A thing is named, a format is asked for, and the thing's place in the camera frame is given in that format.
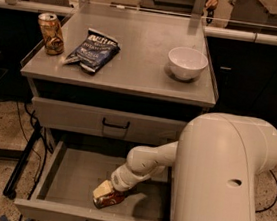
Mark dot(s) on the white rail behind cabinet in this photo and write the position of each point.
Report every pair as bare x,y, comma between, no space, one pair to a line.
211,31

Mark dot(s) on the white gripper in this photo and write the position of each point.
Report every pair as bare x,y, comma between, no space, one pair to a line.
119,181

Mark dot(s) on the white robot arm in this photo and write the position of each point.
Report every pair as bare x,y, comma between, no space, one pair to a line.
214,164

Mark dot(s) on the black upper drawer handle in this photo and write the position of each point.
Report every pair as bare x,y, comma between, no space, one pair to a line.
119,126

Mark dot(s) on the red coke can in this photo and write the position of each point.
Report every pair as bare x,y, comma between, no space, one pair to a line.
111,199

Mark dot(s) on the grey drawer cabinet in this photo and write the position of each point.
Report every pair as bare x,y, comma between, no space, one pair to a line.
136,80

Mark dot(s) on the white bowl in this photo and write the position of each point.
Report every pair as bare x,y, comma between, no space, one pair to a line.
187,63

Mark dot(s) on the open middle drawer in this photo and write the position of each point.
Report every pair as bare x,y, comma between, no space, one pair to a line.
65,191

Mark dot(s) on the closed upper drawer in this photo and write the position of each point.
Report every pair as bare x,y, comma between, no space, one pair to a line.
86,119

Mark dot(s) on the blue chip bag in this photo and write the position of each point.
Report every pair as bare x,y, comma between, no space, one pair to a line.
94,52

